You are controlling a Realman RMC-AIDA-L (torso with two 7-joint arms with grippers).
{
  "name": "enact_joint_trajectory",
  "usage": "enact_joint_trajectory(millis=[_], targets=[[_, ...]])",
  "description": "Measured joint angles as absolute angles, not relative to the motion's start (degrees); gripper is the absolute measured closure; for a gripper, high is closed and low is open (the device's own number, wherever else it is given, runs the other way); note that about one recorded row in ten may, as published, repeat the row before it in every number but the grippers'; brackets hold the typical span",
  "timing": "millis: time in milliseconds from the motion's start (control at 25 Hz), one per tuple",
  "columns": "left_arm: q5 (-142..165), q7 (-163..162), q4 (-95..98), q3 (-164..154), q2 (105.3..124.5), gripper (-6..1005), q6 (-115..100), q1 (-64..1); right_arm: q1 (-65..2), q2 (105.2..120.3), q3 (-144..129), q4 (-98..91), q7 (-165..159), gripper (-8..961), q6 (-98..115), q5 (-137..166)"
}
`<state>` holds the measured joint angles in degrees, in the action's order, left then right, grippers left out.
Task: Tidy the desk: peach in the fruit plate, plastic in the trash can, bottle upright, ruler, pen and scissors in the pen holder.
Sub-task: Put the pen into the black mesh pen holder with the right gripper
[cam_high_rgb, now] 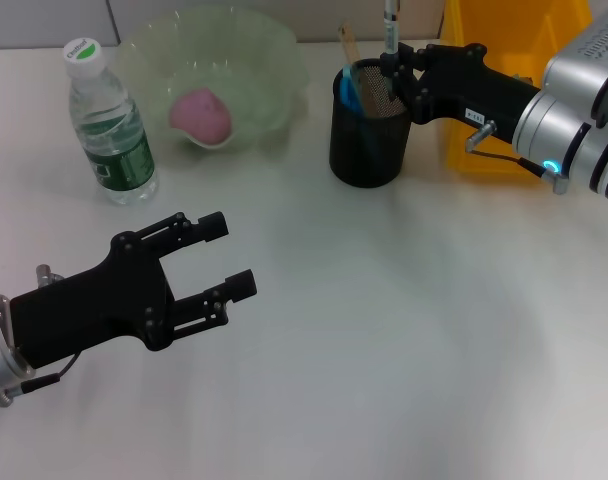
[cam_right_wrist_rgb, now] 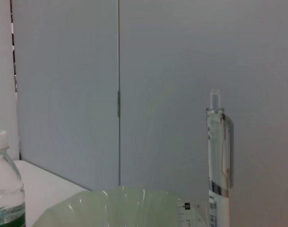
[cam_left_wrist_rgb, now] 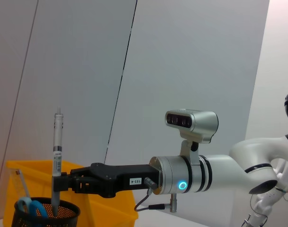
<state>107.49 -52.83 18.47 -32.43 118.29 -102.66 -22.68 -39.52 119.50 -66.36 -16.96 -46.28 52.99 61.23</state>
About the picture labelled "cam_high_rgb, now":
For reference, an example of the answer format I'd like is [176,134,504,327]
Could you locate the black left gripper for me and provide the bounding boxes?
[8,210,259,371]

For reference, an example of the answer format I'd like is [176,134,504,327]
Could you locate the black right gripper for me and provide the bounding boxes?
[380,41,543,147]

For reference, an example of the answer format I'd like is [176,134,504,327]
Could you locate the silver ballpoint pen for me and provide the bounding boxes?
[381,0,403,100]

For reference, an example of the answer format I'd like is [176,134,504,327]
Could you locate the transparent plastic ruler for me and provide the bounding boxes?
[336,20,380,119]

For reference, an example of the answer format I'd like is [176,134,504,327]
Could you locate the blue scissors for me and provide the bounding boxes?
[337,63,370,119]

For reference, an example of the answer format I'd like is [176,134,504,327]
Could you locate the clear water bottle green label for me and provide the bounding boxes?
[62,36,162,208]

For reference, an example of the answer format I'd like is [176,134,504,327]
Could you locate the black mesh pen holder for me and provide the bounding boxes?
[329,57,415,190]

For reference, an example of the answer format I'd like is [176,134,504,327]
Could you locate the green translucent fruit bowl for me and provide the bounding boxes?
[114,5,312,154]

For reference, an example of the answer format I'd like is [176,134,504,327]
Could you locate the yellow plastic bin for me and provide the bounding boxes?
[441,0,596,187]

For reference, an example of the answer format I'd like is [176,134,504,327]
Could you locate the right arm connector cable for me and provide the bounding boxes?
[463,118,571,196]

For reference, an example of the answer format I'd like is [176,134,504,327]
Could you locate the arm connector cable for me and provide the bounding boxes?
[0,262,84,410]
[463,118,571,196]

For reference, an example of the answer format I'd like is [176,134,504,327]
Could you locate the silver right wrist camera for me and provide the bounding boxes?
[540,0,608,130]

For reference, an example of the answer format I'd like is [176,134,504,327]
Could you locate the left arm connector cable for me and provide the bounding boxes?
[0,262,84,410]

